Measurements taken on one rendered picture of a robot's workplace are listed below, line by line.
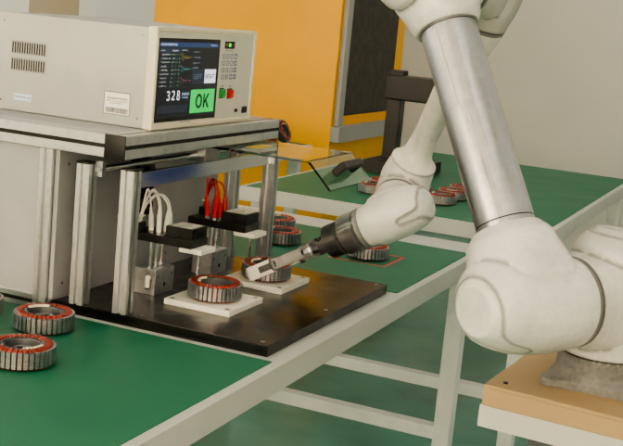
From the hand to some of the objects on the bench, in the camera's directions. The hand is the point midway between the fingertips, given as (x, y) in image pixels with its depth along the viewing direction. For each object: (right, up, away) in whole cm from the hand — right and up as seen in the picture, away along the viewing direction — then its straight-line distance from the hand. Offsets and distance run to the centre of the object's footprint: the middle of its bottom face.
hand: (267, 267), depth 260 cm
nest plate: (-10, -6, -21) cm, 24 cm away
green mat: (-1, +4, +57) cm, 58 cm away
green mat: (-52, -11, -60) cm, 80 cm away
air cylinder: (-23, -4, -16) cm, 28 cm away
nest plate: (0, -3, +1) cm, 3 cm away
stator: (0, -2, 0) cm, 2 cm away
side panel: (-55, -5, -24) cm, 60 cm away
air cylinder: (-14, -1, +6) cm, 15 cm away
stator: (+25, 0, +48) cm, 54 cm away
